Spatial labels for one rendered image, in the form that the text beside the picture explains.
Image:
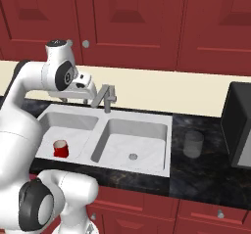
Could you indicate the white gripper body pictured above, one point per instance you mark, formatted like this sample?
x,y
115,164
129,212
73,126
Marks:
x,y
75,93

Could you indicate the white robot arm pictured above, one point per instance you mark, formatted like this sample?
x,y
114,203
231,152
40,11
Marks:
x,y
19,136

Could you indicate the red cup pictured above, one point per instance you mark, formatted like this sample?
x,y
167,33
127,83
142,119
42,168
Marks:
x,y
61,150

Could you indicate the white double basin sink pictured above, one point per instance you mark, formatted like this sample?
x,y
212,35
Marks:
x,y
130,140

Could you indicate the clear glass cup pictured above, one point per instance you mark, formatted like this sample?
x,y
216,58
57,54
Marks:
x,y
193,145

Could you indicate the grey metal tap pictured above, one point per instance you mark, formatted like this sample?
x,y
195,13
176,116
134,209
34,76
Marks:
x,y
107,98

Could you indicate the grey round cupboard knob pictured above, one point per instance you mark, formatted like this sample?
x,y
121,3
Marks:
x,y
85,43
93,216
69,43

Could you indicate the red drawer front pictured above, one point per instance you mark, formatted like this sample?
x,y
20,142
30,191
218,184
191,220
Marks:
x,y
212,213
137,200

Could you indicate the red base cupboard door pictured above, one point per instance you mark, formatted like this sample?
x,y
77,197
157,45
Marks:
x,y
137,223
209,228

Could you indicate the black microwave oven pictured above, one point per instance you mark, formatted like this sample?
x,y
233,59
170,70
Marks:
x,y
236,123

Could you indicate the grey round drawer knob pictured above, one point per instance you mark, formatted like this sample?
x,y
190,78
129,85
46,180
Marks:
x,y
220,213

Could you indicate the red wall cupboard door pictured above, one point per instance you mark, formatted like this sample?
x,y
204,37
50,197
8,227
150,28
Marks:
x,y
130,25
29,12
219,29

